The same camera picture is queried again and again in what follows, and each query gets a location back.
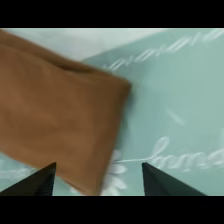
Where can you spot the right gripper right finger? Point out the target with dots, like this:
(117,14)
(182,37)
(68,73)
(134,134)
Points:
(160,184)

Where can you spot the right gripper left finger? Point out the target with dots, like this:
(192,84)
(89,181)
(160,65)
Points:
(38,184)

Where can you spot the brown garment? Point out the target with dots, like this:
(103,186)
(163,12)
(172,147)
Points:
(56,113)

